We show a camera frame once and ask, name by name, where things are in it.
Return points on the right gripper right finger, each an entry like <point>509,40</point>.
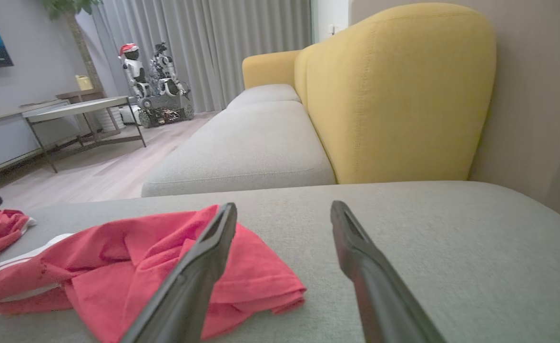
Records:
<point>380,305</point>

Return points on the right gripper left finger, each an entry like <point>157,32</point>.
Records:
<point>189,295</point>

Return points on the red garment with white stripes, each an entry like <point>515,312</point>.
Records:
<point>117,276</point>

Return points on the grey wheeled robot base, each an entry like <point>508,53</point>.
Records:
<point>163,107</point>

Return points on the large grey sofa chaise cushion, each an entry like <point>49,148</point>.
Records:
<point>451,262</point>

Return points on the grey metal-legged coffee table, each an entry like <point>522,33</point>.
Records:
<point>75,107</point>

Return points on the grey sofa seat cushion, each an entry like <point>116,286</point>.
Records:
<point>241,147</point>
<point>265,94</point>

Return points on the small yellow box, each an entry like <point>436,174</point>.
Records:
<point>84,83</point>

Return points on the small white appliance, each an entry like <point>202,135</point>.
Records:
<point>128,115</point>

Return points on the tall indoor plant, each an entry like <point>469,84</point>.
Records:
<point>80,47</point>

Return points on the white robot with red hat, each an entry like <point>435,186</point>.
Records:
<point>134,69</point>

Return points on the yellow sofa backrest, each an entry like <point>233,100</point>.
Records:
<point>394,95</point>

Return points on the white and black robot figure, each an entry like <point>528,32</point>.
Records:
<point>165,66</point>

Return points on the yellow sofa armrest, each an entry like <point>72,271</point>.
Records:
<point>268,69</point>

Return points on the grey pleated curtain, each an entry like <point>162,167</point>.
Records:
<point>222,43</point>

